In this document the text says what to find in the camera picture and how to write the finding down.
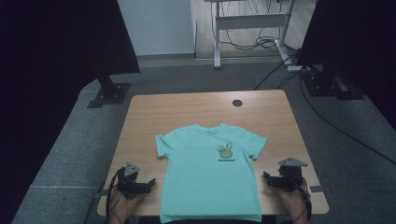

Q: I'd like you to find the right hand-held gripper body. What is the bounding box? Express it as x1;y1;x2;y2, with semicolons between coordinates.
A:
273;157;309;191

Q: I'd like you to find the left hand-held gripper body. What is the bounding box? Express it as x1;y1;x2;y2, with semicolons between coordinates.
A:
115;161;150;201

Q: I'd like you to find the mint green t-shirt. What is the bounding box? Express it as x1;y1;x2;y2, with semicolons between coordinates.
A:
154;122;268;224

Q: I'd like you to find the person's right hand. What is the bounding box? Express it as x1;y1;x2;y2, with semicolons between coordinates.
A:
277;186;308;217

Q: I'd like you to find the person's left hand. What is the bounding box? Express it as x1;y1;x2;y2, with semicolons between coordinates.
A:
109;186;146;217

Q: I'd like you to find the black stand base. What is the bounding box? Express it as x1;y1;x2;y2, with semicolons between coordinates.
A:
86;74;132;109
301;63;366;102

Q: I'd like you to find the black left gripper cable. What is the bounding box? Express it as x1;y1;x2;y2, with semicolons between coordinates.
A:
104;166;126;224

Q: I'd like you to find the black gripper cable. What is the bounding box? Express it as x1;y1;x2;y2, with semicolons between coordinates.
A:
104;166;126;224
292;177;314;224

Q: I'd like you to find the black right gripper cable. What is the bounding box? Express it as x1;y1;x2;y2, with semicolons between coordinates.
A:
292;177;314;224

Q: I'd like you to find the long black floor cable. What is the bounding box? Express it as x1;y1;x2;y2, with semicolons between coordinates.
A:
298;70;396;166

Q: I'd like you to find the short black floor cable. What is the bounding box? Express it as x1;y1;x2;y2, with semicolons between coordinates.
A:
252;52;301;91

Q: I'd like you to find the bundle of black cables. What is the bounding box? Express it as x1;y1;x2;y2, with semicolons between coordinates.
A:
218;0;283;51

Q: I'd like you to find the white desk frame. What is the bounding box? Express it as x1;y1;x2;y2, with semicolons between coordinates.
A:
204;0;297;70

